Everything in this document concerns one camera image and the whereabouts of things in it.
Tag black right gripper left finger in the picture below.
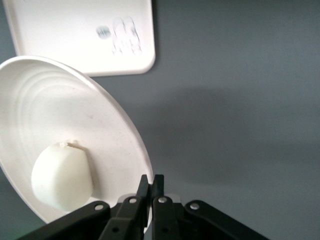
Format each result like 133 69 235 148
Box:
13 174 151 240

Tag round beige plate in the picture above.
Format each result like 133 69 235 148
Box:
0 55 154 230

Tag white steamed bun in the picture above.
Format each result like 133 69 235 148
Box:
30 140 95 211

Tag beige rabbit print tray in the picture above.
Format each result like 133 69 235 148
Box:
3 0 156 77

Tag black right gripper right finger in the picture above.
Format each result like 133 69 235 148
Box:
151 174 272 240

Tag dark grey table mat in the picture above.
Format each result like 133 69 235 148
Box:
0 0 320 240

